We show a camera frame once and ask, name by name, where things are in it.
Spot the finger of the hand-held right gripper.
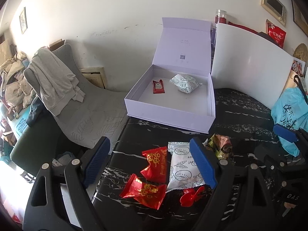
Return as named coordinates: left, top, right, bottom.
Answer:
left=294, top=74, right=308, bottom=101
left=273, top=123, right=308, bottom=150

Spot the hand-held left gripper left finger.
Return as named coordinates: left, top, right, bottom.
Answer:
left=23, top=137, right=111, bottom=231

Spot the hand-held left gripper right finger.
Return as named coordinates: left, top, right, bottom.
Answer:
left=190, top=137, right=277, bottom=231

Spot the white printed snack packet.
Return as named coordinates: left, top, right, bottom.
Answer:
left=166, top=141, right=207, bottom=193
left=170, top=73, right=203, bottom=94

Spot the gold foil snack packet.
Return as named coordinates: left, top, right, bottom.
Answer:
left=203, top=133, right=234, bottom=160

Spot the red candy packet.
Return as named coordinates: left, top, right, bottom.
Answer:
left=120, top=173, right=167, bottom=210
left=141, top=146, right=168, bottom=183

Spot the white gift box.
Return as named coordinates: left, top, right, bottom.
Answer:
left=124, top=17, right=216, bottom=134

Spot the red printed packet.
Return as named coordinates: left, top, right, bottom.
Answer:
left=292, top=59, right=306, bottom=76

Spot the light blue plastic bag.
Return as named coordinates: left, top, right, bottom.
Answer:
left=271, top=87, right=308, bottom=157

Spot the gold round ornament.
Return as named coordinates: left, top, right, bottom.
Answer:
left=292, top=43, right=308, bottom=60

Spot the crumpled plastic wrapper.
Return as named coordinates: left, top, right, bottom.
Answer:
left=52, top=151, right=77, bottom=167

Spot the red plastic clip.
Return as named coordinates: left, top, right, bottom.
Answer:
left=180, top=186, right=205, bottom=207

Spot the grey lounge chair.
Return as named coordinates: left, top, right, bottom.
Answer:
left=23, top=44, right=128, bottom=150

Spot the white board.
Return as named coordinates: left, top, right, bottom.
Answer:
left=210, top=23, right=294, bottom=110

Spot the red printed bag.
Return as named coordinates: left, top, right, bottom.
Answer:
left=266, top=19, right=287, bottom=49

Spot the dark green seat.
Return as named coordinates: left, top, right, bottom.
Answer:
left=10, top=120, right=82, bottom=174

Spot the dark blue garment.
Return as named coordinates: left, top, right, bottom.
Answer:
left=26, top=96, right=52, bottom=127

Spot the cream radiator cover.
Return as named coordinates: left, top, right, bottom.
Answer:
left=79, top=66, right=108, bottom=89

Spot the dark red cloth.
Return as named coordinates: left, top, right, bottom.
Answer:
left=227, top=21, right=259, bottom=34

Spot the grey sweater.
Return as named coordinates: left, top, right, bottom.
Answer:
left=30, top=48, right=86, bottom=116

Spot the red ketchup packet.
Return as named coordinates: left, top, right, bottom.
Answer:
left=152, top=79, right=166, bottom=94

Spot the glass jar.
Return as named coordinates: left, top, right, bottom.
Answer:
left=214, top=9, right=228, bottom=24

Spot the pile of clothes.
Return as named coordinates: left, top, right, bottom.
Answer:
left=0, top=38, right=36, bottom=116

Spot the cardboard box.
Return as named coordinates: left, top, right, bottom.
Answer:
left=49, top=38, right=65, bottom=51

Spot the dark gold picture frame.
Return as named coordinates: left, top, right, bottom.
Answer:
left=291, top=0, right=308, bottom=35

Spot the small framed wall picture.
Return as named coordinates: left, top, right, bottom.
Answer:
left=19, top=7, right=28, bottom=34

